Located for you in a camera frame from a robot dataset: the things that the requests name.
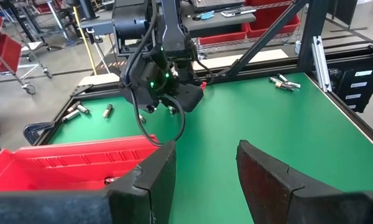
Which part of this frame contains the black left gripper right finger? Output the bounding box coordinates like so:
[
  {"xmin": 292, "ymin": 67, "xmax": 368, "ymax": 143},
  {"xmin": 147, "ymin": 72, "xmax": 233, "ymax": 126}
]
[{"xmin": 236, "ymin": 139, "xmax": 373, "ymax": 224}]

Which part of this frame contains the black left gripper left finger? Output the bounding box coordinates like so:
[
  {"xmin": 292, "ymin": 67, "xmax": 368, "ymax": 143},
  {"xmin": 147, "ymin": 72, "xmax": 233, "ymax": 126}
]
[{"xmin": 0, "ymin": 141, "xmax": 177, "ymax": 224}]

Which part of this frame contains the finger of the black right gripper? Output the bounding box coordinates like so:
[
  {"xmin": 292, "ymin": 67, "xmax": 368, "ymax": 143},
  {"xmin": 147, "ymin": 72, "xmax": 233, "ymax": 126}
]
[{"xmin": 173, "ymin": 83, "xmax": 205, "ymax": 113}]

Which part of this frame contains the red shelf bin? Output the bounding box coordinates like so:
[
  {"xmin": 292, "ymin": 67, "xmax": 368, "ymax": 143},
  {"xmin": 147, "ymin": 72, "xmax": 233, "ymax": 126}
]
[
  {"xmin": 198, "ymin": 30, "xmax": 248, "ymax": 46},
  {"xmin": 245, "ymin": 0, "xmax": 301, "ymax": 39}
]

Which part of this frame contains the wooden table board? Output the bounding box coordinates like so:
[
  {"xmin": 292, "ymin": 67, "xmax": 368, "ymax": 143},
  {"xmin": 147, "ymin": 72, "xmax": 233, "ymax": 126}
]
[{"xmin": 77, "ymin": 48, "xmax": 290, "ymax": 88}]

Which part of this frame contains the grey desk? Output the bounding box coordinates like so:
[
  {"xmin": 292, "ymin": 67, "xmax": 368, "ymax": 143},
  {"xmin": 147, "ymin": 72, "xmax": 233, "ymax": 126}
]
[
  {"xmin": 80, "ymin": 18, "xmax": 116, "ymax": 37},
  {"xmin": 180, "ymin": 0, "xmax": 257, "ymax": 32}
]

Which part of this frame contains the small blue tool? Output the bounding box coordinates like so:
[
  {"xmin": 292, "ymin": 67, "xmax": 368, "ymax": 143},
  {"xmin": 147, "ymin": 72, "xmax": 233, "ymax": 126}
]
[{"xmin": 192, "ymin": 10, "xmax": 215, "ymax": 21}]

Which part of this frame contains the red plastic bin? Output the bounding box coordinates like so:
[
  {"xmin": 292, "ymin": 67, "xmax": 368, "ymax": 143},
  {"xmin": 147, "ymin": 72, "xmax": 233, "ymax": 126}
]
[{"xmin": 0, "ymin": 134, "xmax": 160, "ymax": 192}]

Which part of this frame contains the black keyboard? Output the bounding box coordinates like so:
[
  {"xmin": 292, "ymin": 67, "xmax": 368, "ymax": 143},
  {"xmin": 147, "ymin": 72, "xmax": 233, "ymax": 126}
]
[{"xmin": 191, "ymin": 0, "xmax": 246, "ymax": 12}]

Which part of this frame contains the grey remote control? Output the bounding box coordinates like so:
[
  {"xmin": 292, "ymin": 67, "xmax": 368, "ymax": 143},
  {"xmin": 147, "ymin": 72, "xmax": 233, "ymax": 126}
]
[{"xmin": 220, "ymin": 6, "xmax": 257, "ymax": 18}]

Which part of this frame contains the black box with white labels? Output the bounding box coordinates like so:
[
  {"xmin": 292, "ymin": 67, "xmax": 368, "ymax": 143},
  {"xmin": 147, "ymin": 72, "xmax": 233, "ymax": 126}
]
[{"xmin": 327, "ymin": 52, "xmax": 373, "ymax": 114}]

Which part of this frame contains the black table clamp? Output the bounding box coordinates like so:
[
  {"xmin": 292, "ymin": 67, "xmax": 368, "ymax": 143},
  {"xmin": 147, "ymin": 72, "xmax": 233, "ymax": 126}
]
[{"xmin": 22, "ymin": 121, "xmax": 56, "ymax": 146}]

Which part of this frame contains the grey metal cart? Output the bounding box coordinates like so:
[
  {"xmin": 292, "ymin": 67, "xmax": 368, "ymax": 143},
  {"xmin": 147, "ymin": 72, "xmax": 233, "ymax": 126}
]
[{"xmin": 11, "ymin": 0, "xmax": 69, "ymax": 52}]

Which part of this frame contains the silver aluminium extrusion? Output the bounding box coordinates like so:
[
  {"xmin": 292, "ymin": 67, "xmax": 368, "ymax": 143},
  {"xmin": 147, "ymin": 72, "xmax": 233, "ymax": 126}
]
[{"xmin": 310, "ymin": 35, "xmax": 333, "ymax": 93}]

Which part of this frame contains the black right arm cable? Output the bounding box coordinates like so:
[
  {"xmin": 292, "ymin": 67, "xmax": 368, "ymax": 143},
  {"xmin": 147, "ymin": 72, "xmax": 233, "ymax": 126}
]
[{"xmin": 124, "ymin": 0, "xmax": 187, "ymax": 147}]

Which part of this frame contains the black aluminium table frame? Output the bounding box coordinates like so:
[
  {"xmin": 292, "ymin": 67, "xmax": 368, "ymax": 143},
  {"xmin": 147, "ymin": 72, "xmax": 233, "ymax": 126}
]
[{"xmin": 35, "ymin": 46, "xmax": 373, "ymax": 156}]

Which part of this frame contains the grey wire shelf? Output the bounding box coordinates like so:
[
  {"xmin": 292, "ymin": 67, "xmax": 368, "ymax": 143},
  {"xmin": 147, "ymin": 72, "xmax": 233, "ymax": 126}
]
[{"xmin": 195, "ymin": 30, "xmax": 299, "ymax": 60}]

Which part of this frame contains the yellow cable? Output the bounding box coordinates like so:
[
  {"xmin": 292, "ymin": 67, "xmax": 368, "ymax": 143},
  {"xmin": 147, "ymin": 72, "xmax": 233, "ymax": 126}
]
[{"xmin": 72, "ymin": 5, "xmax": 98, "ymax": 77}]

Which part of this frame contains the black diagonal frame strut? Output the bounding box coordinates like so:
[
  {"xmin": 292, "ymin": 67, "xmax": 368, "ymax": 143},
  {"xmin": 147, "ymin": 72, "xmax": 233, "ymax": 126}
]
[{"xmin": 225, "ymin": 0, "xmax": 310, "ymax": 79}]

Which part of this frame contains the black vertical frame post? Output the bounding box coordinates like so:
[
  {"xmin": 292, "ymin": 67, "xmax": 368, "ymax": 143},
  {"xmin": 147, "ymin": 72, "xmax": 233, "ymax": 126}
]
[{"xmin": 297, "ymin": 0, "xmax": 330, "ymax": 74}]

